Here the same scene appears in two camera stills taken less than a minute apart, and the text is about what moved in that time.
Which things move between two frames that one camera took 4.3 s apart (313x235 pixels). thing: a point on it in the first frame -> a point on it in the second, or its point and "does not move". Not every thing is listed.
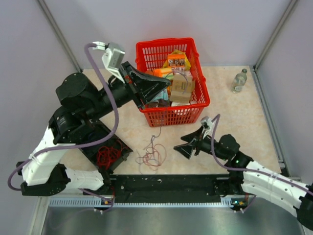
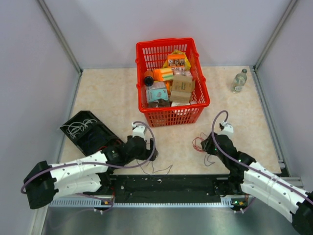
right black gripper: x=186 y=149 -> x=207 y=145
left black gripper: x=147 y=86 -> x=146 y=153
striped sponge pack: x=166 y=73 does not move
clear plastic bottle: x=239 y=81 does not move
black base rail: x=168 y=188 does not move
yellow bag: x=188 y=65 does not move
